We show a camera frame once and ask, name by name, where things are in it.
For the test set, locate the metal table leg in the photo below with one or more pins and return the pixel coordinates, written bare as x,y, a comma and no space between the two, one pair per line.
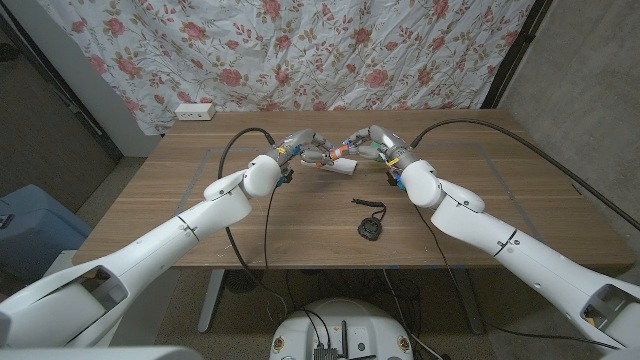
210,305
470,305

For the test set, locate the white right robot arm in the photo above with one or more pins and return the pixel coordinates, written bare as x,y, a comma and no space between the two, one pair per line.
520,250

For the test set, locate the flat white rectangular box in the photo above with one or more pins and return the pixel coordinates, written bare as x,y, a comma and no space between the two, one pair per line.
347,167

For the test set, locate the round black floor fan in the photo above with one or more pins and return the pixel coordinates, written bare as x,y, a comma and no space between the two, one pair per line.
245,282

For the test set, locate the floral rose print curtain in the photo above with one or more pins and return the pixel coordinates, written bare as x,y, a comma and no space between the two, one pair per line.
300,55

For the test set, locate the white robot torso base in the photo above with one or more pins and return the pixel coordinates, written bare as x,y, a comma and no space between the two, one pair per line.
345,325

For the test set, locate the white power strip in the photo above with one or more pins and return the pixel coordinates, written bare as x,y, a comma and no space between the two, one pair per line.
195,111

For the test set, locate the black backdrop stand pole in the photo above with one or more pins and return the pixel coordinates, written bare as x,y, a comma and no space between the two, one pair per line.
515,55

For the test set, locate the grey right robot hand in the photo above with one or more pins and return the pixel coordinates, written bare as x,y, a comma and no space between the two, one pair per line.
390,141

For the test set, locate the blue plastic bin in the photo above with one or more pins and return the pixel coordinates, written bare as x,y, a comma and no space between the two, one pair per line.
35,230

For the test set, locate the orange glue stick cap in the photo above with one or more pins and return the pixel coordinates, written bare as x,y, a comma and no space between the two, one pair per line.
342,149

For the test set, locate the glue stick with blue label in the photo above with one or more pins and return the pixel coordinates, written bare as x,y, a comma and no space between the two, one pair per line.
336,155

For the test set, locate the white robot head rim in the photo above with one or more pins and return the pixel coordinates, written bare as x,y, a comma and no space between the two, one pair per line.
100,354

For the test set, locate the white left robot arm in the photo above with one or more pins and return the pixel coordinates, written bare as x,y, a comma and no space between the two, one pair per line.
150,255

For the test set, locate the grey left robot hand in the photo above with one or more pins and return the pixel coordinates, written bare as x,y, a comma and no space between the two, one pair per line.
295,142

